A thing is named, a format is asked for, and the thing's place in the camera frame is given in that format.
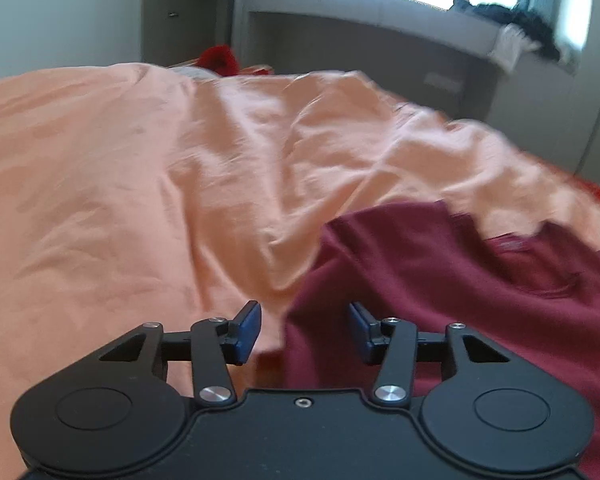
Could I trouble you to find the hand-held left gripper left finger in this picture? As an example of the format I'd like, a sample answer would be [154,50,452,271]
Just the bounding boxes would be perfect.
[99,301,262,408]

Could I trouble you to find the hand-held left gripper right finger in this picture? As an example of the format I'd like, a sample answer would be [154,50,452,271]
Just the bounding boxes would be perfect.
[348,302,514,408]

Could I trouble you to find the maroon knit garment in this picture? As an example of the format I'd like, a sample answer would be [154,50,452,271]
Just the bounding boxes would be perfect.
[282,200,600,461]

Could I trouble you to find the pile of dark clothes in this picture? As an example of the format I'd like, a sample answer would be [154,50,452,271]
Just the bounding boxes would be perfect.
[450,0,565,61]

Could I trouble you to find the orange duvet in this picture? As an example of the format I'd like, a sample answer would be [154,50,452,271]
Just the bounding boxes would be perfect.
[0,62,600,480]

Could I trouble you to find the red cloth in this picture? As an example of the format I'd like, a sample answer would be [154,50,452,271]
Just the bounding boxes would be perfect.
[200,45,241,76]

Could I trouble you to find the grey window seat cabinet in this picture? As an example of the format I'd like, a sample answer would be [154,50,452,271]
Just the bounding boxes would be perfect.
[232,0,600,176]

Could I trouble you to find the grey open shelf cabinet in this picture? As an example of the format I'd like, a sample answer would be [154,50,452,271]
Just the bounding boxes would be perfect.
[142,0,242,68]

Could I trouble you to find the white cloth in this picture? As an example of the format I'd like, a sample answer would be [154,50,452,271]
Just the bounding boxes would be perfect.
[489,24,542,69]

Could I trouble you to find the white wall socket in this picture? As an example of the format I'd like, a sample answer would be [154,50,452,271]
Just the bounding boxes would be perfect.
[424,72,465,92]

